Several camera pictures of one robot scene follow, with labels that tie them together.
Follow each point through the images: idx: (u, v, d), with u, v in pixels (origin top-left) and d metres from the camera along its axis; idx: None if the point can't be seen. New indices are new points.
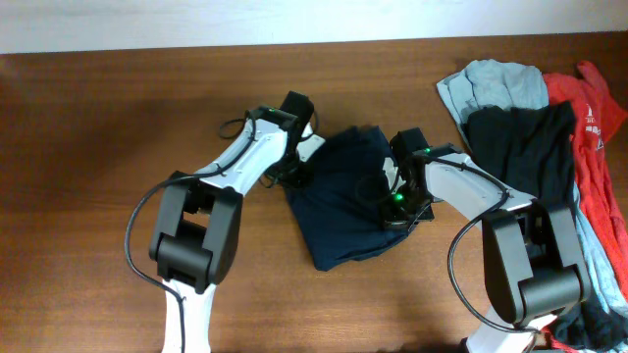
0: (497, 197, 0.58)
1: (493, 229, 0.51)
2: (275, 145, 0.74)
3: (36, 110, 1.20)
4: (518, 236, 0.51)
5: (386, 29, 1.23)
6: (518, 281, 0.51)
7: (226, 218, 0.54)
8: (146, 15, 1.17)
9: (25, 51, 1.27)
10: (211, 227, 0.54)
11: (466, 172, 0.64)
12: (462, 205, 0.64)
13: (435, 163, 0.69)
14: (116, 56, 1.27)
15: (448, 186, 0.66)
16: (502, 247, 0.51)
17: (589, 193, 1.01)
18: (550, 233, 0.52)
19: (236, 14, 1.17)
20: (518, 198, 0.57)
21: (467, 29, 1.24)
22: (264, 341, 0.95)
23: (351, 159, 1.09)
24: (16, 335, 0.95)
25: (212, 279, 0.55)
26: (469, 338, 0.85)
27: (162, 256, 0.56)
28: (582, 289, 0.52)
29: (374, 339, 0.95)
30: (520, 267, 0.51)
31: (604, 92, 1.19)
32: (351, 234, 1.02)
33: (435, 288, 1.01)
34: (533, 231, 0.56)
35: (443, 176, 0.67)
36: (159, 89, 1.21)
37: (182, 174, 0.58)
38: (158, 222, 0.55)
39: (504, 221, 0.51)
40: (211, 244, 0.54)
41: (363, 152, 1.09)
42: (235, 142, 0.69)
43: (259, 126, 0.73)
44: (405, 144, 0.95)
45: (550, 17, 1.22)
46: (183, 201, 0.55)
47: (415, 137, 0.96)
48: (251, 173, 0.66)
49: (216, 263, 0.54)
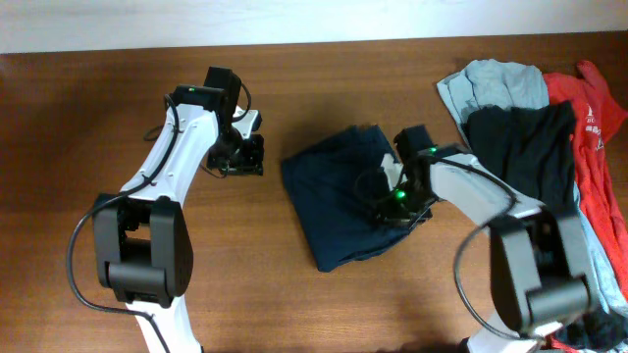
0: (504, 202, 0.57)
1: (500, 238, 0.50)
2: (206, 129, 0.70)
3: (35, 111, 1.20)
4: (526, 245, 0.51)
5: (386, 29, 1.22)
6: (525, 291, 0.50)
7: (169, 229, 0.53)
8: (144, 15, 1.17)
9: (23, 51, 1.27)
10: (157, 242, 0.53)
11: (474, 175, 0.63)
12: (468, 208, 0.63)
13: (440, 164, 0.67)
14: (114, 55, 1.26)
15: (453, 188, 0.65)
16: (510, 256, 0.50)
17: (588, 193, 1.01)
18: (558, 239, 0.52)
19: (236, 14, 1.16)
20: (527, 204, 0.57)
21: (467, 29, 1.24)
22: (265, 341, 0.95)
23: (353, 160, 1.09)
24: (15, 334, 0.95)
25: (172, 292, 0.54)
26: (470, 339, 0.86)
27: (114, 281, 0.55)
28: (589, 296, 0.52)
29: (373, 338, 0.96)
30: (528, 276, 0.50)
31: (604, 92, 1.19)
32: (351, 235, 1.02)
33: (435, 288, 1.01)
34: (539, 237, 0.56)
35: (447, 178, 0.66)
36: (159, 89, 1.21)
37: (106, 195, 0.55)
38: (99, 250, 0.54)
39: (512, 229, 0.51)
40: (161, 259, 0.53)
41: (364, 153, 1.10)
42: (159, 139, 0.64)
43: (183, 113, 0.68)
44: (409, 138, 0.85)
45: (551, 16, 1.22)
46: (117, 224, 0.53)
47: (419, 132, 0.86)
48: (184, 167, 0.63)
49: (172, 277, 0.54)
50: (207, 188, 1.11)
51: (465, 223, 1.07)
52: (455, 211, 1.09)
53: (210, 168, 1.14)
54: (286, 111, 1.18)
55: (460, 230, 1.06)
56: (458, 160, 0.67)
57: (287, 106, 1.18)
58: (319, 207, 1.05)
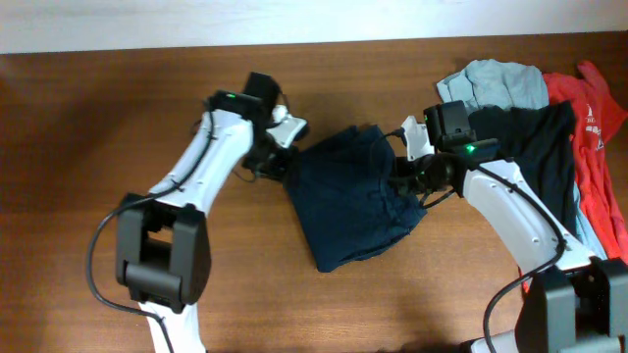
0: (551, 244, 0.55)
1: (544, 293, 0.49)
2: (239, 140, 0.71)
3: (36, 112, 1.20)
4: (569, 301, 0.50)
5: (387, 29, 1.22)
6: (558, 344, 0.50)
7: (190, 238, 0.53)
8: (145, 16, 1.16)
9: (21, 51, 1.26)
10: (177, 248, 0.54)
11: (515, 195, 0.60)
12: (505, 232, 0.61)
13: (480, 172, 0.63)
14: (114, 56, 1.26)
15: (493, 207, 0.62)
16: (550, 311, 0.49)
17: (588, 193, 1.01)
18: (604, 297, 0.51)
19: (236, 14, 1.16)
20: (576, 252, 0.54)
21: (468, 29, 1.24)
22: (265, 341, 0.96)
23: (354, 157, 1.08)
24: (17, 335, 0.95)
25: (185, 300, 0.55)
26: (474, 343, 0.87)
27: (130, 280, 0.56)
28: (622, 351, 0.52)
29: (373, 338, 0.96)
30: (564, 329, 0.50)
31: (605, 92, 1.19)
32: (352, 235, 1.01)
33: (435, 288, 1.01)
34: (582, 285, 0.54)
35: (485, 192, 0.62)
36: (159, 90, 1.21)
37: (134, 195, 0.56)
38: (120, 248, 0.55)
39: (556, 285, 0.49)
40: (179, 265, 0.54)
41: (368, 150, 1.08)
42: (193, 146, 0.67)
43: (219, 120, 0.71)
44: (445, 123, 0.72)
45: (551, 17, 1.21)
46: (140, 226, 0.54)
47: (455, 111, 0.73)
48: (215, 174, 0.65)
49: (186, 283, 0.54)
50: None
51: (466, 222, 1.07)
52: (456, 210, 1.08)
53: (241, 173, 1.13)
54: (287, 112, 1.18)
55: (460, 230, 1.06)
56: (497, 171, 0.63)
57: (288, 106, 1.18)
58: (319, 208, 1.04)
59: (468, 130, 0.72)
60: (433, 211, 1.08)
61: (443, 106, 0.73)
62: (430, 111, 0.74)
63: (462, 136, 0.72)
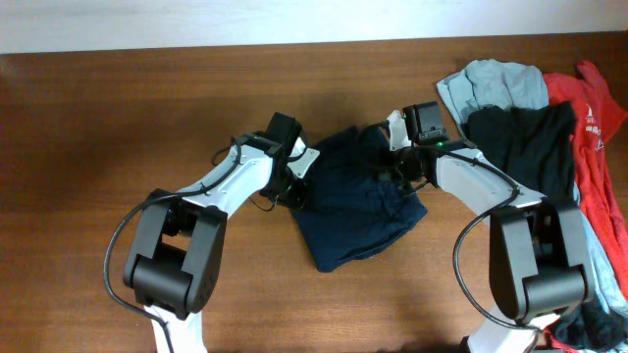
0: (505, 194, 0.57)
1: (499, 225, 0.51)
2: (262, 170, 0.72)
3: (36, 112, 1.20)
4: (525, 232, 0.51)
5: (387, 29, 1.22)
6: (522, 277, 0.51)
7: (209, 237, 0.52)
8: (144, 16, 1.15)
9: (21, 52, 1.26)
10: (193, 246, 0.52)
11: (478, 168, 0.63)
12: (471, 200, 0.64)
13: (446, 157, 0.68)
14: (114, 56, 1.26)
15: (459, 181, 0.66)
16: (509, 243, 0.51)
17: (588, 193, 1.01)
18: (558, 232, 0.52)
19: (237, 14, 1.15)
20: (528, 196, 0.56)
21: (469, 30, 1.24)
22: (265, 341, 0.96)
23: (352, 158, 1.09)
24: (16, 334, 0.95)
25: (190, 307, 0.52)
26: (471, 337, 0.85)
27: (136, 281, 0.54)
28: (586, 289, 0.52)
29: (373, 339, 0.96)
30: (527, 264, 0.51)
31: (604, 92, 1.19)
32: (351, 232, 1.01)
33: (435, 288, 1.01)
34: (540, 228, 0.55)
35: (453, 172, 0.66)
36: (159, 90, 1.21)
37: (163, 191, 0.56)
38: (136, 243, 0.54)
39: (512, 217, 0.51)
40: (190, 264, 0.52)
41: (369, 150, 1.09)
42: (219, 165, 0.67)
43: (245, 150, 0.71)
44: (422, 122, 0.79)
45: (552, 17, 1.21)
46: (162, 221, 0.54)
47: (432, 112, 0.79)
48: (236, 193, 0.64)
49: (194, 286, 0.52)
50: None
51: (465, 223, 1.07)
52: (456, 211, 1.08)
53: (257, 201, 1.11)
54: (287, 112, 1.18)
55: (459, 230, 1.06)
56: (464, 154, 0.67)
57: (288, 106, 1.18)
58: (318, 210, 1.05)
59: (443, 129, 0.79)
60: (432, 211, 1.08)
61: (420, 105, 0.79)
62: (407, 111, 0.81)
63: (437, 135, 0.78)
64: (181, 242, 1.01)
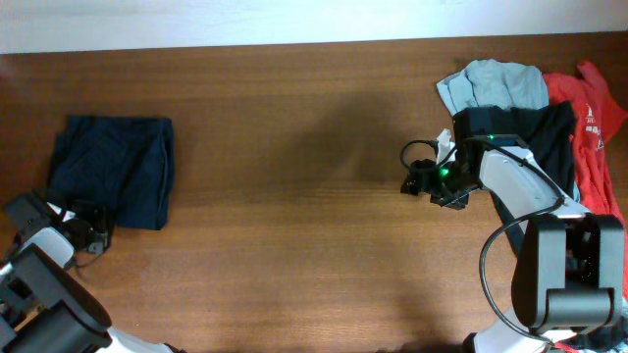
0: (549, 202, 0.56)
1: (537, 230, 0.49)
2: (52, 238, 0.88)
3: (30, 113, 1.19)
4: (560, 244, 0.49)
5: (387, 29, 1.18)
6: (548, 287, 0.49)
7: (37, 266, 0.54)
8: (132, 18, 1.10)
9: (12, 52, 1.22)
10: (35, 287, 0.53)
11: (526, 169, 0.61)
12: (508, 199, 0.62)
13: (497, 152, 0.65)
14: (106, 56, 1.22)
15: (501, 179, 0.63)
16: (542, 251, 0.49)
17: (588, 193, 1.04)
18: (598, 253, 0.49)
19: (236, 14, 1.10)
20: (573, 208, 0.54)
21: (472, 29, 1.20)
22: (267, 340, 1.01)
23: (85, 154, 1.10)
24: None
25: (94, 325, 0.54)
26: (478, 334, 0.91)
27: None
28: (611, 313, 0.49)
29: (374, 339, 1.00)
30: (554, 275, 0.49)
31: (605, 92, 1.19)
32: (152, 186, 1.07)
33: (434, 287, 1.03)
34: (577, 244, 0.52)
35: (497, 168, 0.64)
36: (156, 90, 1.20)
37: None
38: None
39: (551, 226, 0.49)
40: (50, 298, 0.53)
41: (85, 154, 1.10)
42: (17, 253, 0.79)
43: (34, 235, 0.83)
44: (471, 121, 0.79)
45: (558, 17, 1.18)
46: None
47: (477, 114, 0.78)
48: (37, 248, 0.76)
49: (76, 307, 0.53)
50: (206, 187, 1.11)
51: (465, 223, 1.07)
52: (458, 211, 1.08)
53: (255, 206, 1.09)
54: (286, 113, 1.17)
55: (459, 230, 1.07)
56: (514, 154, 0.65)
57: (287, 108, 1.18)
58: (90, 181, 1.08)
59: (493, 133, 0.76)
60: (432, 210, 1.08)
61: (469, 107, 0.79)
62: (460, 114, 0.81)
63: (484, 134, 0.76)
64: (148, 241, 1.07)
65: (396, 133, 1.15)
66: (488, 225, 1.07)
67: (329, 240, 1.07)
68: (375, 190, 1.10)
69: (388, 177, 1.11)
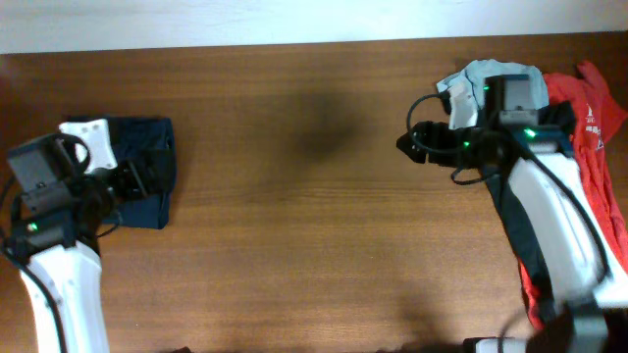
0: (593, 265, 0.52)
1: (575, 325, 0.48)
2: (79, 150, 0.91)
3: (32, 114, 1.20)
4: (598, 334, 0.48)
5: (387, 29, 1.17)
6: None
7: None
8: (134, 19, 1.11)
9: (8, 52, 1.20)
10: None
11: (570, 207, 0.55)
12: (541, 228, 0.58)
13: (537, 169, 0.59)
14: (105, 56, 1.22)
15: (539, 206, 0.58)
16: (578, 342, 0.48)
17: (589, 193, 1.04)
18: None
19: (236, 14, 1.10)
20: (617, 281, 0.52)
21: (472, 29, 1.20)
22: (268, 340, 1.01)
23: None
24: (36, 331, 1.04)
25: None
26: (480, 341, 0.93)
27: None
28: None
29: (374, 340, 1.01)
30: None
31: (605, 91, 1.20)
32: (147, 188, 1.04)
33: (435, 288, 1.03)
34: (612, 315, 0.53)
35: (536, 193, 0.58)
36: (157, 90, 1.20)
37: None
38: None
39: (592, 317, 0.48)
40: None
41: None
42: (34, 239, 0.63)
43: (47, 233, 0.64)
44: (509, 97, 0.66)
45: (557, 17, 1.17)
46: None
47: (517, 84, 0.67)
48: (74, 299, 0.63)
49: None
50: (206, 187, 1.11)
51: (466, 222, 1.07)
52: (456, 209, 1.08)
53: (255, 207, 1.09)
54: (287, 112, 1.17)
55: (459, 230, 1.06)
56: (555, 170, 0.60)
57: (287, 108, 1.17)
58: None
59: (531, 110, 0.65)
60: (433, 210, 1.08)
61: (508, 77, 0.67)
62: (497, 83, 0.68)
63: (522, 111, 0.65)
64: (147, 242, 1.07)
65: (397, 132, 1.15)
66: (489, 225, 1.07)
67: (329, 240, 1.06)
68: (375, 190, 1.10)
69: (389, 177, 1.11)
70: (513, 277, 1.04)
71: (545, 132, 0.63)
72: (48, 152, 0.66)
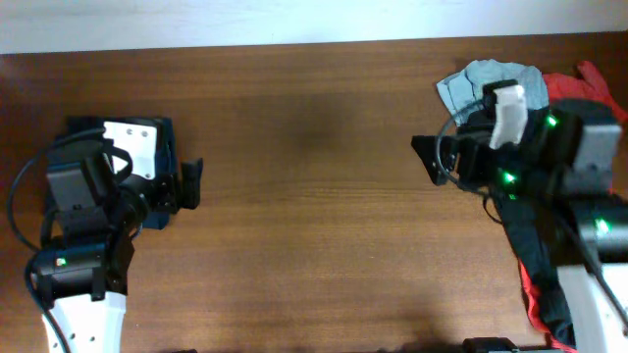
0: None
1: None
2: (126, 141, 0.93)
3: (30, 113, 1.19)
4: None
5: (387, 28, 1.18)
6: None
7: None
8: (137, 19, 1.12)
9: (14, 52, 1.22)
10: None
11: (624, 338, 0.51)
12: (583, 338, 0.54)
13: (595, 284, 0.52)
14: (106, 56, 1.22)
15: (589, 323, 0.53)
16: None
17: None
18: None
19: (238, 14, 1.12)
20: None
21: (471, 29, 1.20)
22: (267, 340, 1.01)
23: None
24: (36, 331, 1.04)
25: None
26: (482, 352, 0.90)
27: None
28: None
29: (374, 340, 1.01)
30: None
31: (605, 92, 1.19)
32: None
33: (435, 288, 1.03)
34: None
35: (591, 313, 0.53)
36: (157, 89, 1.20)
37: None
38: None
39: None
40: None
41: None
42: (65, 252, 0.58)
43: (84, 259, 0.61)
44: (585, 150, 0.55)
45: (555, 17, 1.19)
46: None
47: (599, 138, 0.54)
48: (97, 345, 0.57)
49: None
50: (206, 187, 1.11)
51: (465, 222, 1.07)
52: (456, 209, 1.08)
53: (255, 207, 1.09)
54: (287, 112, 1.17)
55: (459, 230, 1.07)
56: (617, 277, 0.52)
57: (287, 108, 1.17)
58: None
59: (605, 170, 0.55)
60: (432, 210, 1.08)
61: (589, 121, 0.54)
62: (573, 126, 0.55)
63: (594, 172, 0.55)
64: (146, 242, 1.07)
65: (397, 133, 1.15)
66: (488, 225, 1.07)
67: (329, 240, 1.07)
68: (376, 190, 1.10)
69: (389, 177, 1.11)
70: (513, 277, 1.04)
71: (617, 213, 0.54)
72: (86, 174, 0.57)
